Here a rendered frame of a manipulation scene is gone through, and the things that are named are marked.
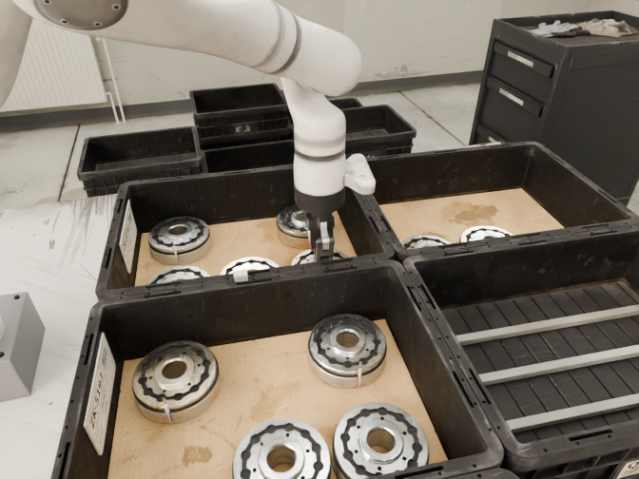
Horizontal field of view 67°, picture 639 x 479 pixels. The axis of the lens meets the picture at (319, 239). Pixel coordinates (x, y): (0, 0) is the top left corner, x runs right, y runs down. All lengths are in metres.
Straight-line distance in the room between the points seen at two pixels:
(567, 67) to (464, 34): 2.35
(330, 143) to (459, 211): 0.41
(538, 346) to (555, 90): 1.37
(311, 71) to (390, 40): 3.42
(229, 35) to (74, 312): 0.68
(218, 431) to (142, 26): 0.43
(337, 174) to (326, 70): 0.15
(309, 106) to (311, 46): 0.11
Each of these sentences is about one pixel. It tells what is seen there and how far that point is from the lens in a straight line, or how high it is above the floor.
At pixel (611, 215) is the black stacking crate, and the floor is 0.91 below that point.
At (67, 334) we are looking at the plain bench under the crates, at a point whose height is 0.70.
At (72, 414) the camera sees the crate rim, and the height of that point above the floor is 0.93.
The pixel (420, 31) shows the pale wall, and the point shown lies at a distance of 4.07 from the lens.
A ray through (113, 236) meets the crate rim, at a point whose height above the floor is 0.93.
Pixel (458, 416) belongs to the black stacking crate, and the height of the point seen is 0.90.
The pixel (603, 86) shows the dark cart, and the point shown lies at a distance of 2.14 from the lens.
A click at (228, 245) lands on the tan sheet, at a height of 0.83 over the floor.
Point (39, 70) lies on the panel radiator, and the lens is 3.63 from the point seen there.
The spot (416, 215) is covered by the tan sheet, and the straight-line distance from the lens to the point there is 0.95.
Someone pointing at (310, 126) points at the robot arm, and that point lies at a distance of 0.63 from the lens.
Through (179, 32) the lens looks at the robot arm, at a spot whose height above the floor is 1.25.
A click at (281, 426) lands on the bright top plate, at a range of 0.58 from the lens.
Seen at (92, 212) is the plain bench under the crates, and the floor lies 0.70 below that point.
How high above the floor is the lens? 1.34
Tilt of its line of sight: 36 degrees down
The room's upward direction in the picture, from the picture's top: straight up
